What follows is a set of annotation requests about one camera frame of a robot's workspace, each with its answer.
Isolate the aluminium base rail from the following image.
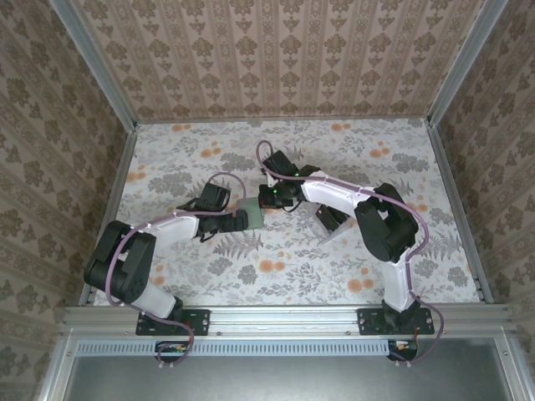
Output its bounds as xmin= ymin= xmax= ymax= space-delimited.
xmin=61 ymin=303 xmax=512 ymax=337

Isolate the aluminium side rail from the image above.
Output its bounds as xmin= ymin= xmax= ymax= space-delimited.
xmin=425 ymin=120 xmax=494 ymax=304
xmin=79 ymin=121 xmax=140 ymax=308

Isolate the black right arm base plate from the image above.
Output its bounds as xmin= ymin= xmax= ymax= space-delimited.
xmin=358 ymin=307 xmax=435 ymax=337

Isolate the floral patterned table cover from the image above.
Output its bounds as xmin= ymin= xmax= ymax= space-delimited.
xmin=94 ymin=118 xmax=482 ymax=307

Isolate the black credit card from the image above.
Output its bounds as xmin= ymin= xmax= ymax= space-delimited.
xmin=313 ymin=203 xmax=336 ymax=230

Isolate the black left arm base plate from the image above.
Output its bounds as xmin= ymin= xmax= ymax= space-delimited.
xmin=135 ymin=307 xmax=210 ymax=337

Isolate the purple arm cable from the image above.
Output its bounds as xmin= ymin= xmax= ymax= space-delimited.
xmin=106 ymin=172 xmax=248 ymax=371
xmin=255 ymin=140 xmax=446 ymax=369

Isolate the white slotted cable duct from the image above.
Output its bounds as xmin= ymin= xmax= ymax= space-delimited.
xmin=77 ymin=341 xmax=392 ymax=357

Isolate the grey metal sheet panel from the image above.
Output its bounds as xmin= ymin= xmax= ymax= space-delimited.
xmin=66 ymin=337 xmax=517 ymax=401

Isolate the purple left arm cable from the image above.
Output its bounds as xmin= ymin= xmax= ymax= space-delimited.
xmin=106 ymin=172 xmax=248 ymax=371

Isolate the green card holder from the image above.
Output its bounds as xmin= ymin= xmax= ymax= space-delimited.
xmin=236 ymin=198 xmax=268 ymax=231

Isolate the aluminium lower frame rail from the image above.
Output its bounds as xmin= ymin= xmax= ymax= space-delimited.
xmin=495 ymin=329 xmax=530 ymax=401
xmin=39 ymin=333 xmax=79 ymax=401

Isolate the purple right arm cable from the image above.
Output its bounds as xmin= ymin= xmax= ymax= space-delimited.
xmin=255 ymin=140 xmax=446 ymax=369

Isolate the aluminium back rail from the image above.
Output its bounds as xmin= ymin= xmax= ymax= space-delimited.
xmin=135 ymin=114 xmax=431 ymax=124

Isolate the aluminium corner post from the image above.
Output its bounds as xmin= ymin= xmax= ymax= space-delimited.
xmin=48 ymin=0 xmax=139 ymax=130
xmin=428 ymin=0 xmax=501 ymax=126

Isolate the black controller box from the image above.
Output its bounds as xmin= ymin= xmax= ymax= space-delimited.
xmin=155 ymin=340 xmax=190 ymax=363
xmin=386 ymin=338 xmax=420 ymax=363

